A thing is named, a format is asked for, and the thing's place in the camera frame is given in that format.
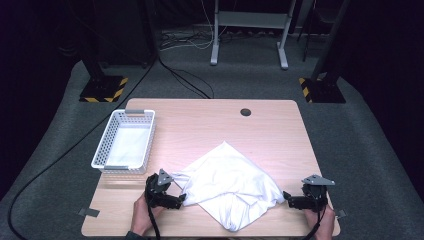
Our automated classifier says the white metal desk frame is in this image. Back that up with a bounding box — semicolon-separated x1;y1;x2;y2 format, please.
209;0;298;71

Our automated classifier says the dark cabinet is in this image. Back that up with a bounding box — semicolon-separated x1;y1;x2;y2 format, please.
94;0;158;67

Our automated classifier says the black stand with striped base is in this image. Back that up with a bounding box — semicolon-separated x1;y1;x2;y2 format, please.
298;0;352;104
77;0;129;104

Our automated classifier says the white t-shirt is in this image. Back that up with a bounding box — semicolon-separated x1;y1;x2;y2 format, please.
171;140;286;233

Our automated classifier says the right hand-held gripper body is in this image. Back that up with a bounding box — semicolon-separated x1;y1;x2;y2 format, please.
300;174;336;213

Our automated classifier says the right hand-held gripper black cable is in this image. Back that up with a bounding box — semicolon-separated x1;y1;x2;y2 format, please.
302;206;326;240

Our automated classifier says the looped black floor cable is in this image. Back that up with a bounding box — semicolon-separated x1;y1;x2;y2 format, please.
157;58;215;100

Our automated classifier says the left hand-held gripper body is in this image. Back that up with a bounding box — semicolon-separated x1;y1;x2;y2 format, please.
144;168;175;209

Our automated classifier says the left hand-held gripper black cable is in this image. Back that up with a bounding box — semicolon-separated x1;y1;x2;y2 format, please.
147;198;162;240

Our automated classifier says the person's right hand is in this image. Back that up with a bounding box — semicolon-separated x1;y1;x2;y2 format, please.
304;203;336;240

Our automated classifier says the person's left hand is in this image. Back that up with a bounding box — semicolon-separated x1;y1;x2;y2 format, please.
129;192;165;236

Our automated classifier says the hand-held gripper black cable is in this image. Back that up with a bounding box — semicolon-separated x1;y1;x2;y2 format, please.
302;206;326;240
147;198;162;240

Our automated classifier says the long black floor cable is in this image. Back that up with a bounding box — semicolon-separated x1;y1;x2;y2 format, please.
7;57;158;240

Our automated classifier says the tangle of cables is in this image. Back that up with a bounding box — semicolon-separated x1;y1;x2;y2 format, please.
159;0;215;52

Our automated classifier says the white perforated plastic basket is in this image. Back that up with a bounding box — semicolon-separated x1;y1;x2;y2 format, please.
90;108;157;175

